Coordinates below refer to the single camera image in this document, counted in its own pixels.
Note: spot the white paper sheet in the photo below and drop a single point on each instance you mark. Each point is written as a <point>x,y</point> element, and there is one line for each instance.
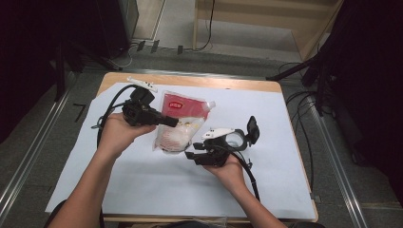
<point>158,183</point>

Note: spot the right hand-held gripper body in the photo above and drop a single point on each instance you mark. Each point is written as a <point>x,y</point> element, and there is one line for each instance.
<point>215,152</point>

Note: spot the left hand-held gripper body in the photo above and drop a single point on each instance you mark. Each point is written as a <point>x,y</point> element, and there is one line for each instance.
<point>139,112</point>

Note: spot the person's left hand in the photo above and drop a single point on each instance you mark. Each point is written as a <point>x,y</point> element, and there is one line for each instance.
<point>115,134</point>

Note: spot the light wooden shelf frame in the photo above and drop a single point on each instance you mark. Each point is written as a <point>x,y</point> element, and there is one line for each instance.
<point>310,41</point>

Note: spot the wooden table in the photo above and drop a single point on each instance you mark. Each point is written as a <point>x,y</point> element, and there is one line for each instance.
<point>196,81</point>

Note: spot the person's right hand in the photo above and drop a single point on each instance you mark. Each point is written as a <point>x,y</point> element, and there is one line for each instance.
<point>231,175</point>

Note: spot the long metal floor rail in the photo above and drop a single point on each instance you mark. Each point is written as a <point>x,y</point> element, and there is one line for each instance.
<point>34,136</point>
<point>340,164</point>

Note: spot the red and clear refill pouch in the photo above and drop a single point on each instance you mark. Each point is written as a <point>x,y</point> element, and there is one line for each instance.
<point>183,107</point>

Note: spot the black stand with crossbar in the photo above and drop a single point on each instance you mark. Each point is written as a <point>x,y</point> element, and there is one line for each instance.
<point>304,68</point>

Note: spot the black cabinet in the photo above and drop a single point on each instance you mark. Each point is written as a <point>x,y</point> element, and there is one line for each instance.
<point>120,25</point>

